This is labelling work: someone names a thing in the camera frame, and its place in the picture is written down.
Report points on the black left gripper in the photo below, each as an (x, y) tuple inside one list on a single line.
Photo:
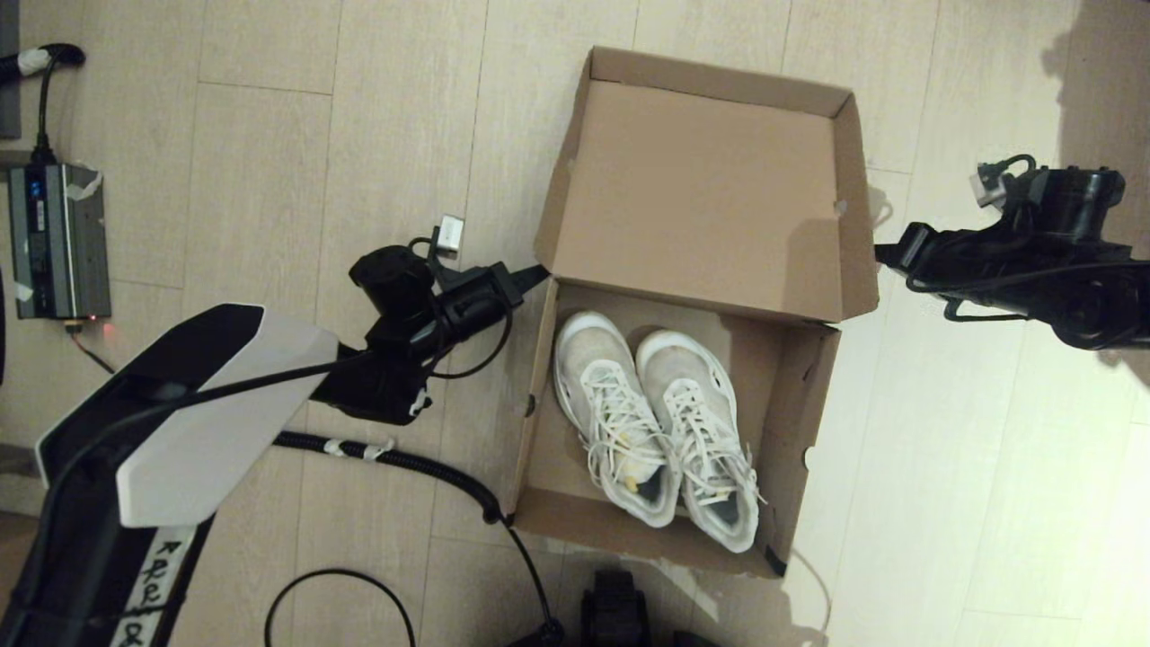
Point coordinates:
[(472, 301)]

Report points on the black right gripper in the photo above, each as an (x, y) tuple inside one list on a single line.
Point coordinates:
[(943, 256)]

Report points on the white mesh sneaker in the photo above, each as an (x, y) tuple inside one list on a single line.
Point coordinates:
[(597, 377), (687, 386)]

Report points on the brown cardboard shoe box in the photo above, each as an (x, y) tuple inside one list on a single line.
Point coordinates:
[(701, 189)]

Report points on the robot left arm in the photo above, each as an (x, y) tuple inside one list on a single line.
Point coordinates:
[(180, 422)]

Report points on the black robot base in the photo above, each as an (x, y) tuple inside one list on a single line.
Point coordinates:
[(615, 611)]

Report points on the grey power supply unit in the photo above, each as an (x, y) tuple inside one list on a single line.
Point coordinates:
[(63, 243)]

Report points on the dark grey panel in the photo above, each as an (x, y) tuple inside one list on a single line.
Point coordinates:
[(9, 72)]

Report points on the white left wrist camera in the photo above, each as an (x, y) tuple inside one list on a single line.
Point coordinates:
[(448, 234)]

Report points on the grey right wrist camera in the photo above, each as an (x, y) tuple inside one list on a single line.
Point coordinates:
[(988, 184)]

